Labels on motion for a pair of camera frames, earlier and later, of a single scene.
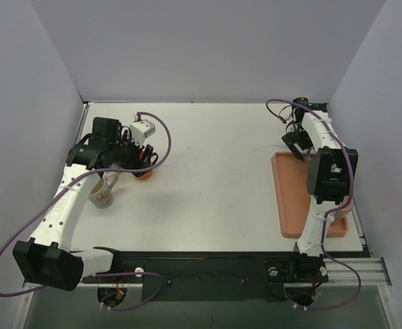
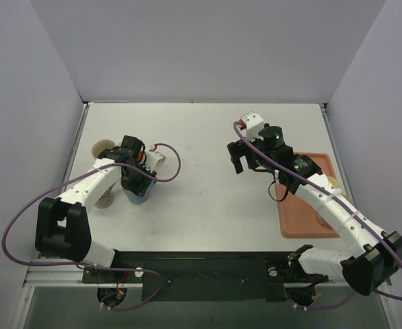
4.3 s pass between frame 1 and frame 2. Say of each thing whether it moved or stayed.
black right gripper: moved
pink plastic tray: stayed
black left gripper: moved
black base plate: stayed
